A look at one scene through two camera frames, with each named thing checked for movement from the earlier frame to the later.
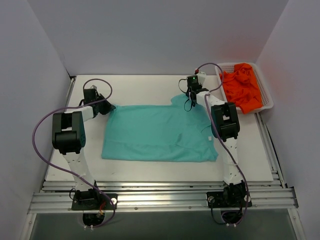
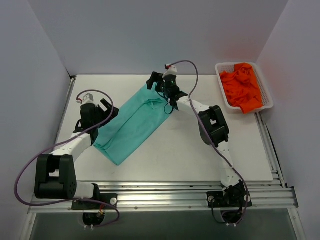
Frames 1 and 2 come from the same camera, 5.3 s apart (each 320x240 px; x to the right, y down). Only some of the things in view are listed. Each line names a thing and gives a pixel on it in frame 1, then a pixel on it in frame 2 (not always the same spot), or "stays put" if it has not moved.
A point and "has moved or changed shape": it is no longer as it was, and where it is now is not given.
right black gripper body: (190, 92) -> (157, 81)
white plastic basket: (223, 68) stays put
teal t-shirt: (181, 132) has moved or changed shape
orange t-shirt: (241, 88) stays put
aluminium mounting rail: (58, 196) stays put
